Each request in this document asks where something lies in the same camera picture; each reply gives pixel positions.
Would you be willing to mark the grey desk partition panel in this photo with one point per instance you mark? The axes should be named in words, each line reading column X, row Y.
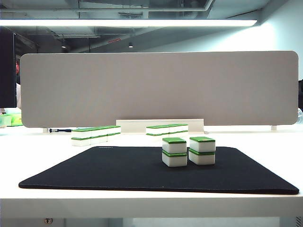
column 151, row 89

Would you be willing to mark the black mouse mat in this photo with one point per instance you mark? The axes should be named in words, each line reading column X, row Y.
column 106, row 170

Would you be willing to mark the red ceiling sign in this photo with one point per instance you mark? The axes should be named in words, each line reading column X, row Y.
column 114, row 40

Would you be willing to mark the dark pen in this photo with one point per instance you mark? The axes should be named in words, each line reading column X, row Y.
column 58, row 130

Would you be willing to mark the long white light strip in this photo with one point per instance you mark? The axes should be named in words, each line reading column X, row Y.
column 118, row 22

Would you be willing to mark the bright green box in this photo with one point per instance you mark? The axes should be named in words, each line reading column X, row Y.
column 16, row 120

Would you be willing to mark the red background object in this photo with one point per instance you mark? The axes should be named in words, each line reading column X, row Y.
column 17, row 68

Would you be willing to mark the pale green white box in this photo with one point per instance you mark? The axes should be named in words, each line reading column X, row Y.
column 6, row 120

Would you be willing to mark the metal table screw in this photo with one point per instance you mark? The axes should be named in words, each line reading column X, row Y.
column 48, row 220

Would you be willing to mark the clear plastic bottle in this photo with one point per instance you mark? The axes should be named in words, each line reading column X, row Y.
column 300, row 116

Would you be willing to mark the black monitor panel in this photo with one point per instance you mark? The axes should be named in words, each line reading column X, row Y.
column 7, row 71

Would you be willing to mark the striped object under table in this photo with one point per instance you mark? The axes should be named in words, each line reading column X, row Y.
column 300, row 222

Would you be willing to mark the white partition foot bracket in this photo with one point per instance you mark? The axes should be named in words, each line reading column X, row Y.
column 45, row 130
column 273, row 127

